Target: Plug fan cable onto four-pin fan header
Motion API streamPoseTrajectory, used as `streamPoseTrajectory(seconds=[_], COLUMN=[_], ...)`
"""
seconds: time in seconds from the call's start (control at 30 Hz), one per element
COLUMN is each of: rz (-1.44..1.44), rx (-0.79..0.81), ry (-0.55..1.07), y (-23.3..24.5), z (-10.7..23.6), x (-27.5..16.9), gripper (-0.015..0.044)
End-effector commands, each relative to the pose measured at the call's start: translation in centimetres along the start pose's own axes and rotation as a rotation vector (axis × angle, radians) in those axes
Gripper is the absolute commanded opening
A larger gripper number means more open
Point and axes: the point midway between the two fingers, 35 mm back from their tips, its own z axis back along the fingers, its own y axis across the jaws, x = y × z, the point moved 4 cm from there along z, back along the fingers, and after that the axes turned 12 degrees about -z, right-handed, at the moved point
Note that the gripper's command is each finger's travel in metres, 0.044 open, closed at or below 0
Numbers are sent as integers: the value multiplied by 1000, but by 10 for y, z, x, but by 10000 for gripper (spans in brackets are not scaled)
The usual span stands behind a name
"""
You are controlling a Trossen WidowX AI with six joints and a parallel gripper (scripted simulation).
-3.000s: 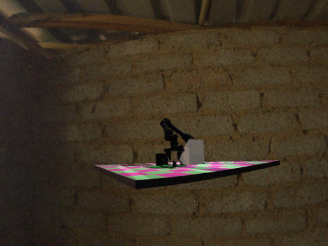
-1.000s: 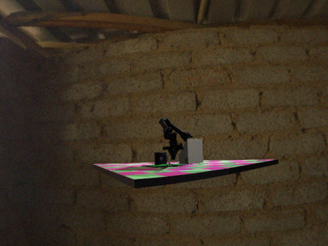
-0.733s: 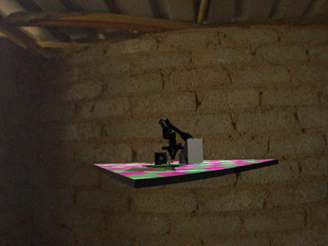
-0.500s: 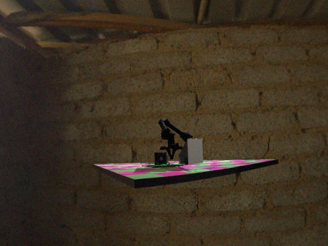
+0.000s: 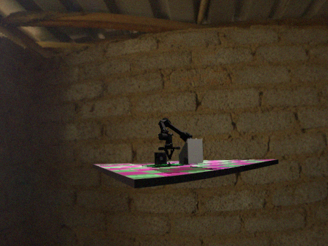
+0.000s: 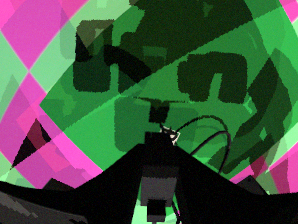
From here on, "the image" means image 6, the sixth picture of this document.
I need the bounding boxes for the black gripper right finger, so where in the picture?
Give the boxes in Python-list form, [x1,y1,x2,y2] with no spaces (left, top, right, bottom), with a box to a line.
[173,145,298,224]

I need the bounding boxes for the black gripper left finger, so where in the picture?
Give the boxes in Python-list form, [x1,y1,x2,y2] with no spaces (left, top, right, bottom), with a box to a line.
[0,143,145,224]

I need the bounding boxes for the green circuit board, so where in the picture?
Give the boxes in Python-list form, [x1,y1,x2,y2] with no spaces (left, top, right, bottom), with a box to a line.
[39,0,298,180]

